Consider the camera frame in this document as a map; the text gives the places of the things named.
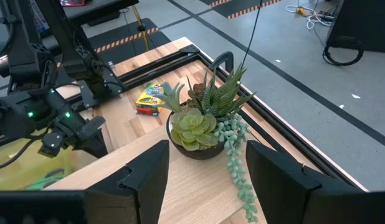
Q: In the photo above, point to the black hazard-striped floor mat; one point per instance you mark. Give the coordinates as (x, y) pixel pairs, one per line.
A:
(239, 6)
(116, 32)

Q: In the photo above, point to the black table frame rails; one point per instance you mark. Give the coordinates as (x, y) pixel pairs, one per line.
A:
(155, 67)

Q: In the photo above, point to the red item on desk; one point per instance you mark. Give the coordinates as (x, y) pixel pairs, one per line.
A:
(72, 2)

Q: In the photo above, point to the dark grey desk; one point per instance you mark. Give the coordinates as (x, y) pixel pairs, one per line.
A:
(96, 9)

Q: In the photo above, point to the wooden shelf riser black frame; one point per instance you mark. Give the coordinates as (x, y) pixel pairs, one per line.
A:
(195, 186)

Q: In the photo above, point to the succulent plant in black bowl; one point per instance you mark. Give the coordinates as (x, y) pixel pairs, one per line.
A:
(192, 127)

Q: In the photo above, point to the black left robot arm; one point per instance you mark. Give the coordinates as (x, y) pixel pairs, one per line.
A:
(77, 56)

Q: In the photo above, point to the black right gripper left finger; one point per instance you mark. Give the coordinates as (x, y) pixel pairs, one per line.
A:
(142, 180)

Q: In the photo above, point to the yellow crayon box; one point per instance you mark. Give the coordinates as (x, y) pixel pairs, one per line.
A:
(147, 99)

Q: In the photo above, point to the yellow plastic tray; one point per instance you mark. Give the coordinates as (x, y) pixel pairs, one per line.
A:
(18, 168)

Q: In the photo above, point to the black cabinet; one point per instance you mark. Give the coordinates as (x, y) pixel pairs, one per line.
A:
(364, 21)

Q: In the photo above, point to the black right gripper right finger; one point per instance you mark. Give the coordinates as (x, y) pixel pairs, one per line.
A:
(273, 186)

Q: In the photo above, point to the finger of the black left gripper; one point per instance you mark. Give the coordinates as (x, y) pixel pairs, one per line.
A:
(94, 146)
(94, 126)

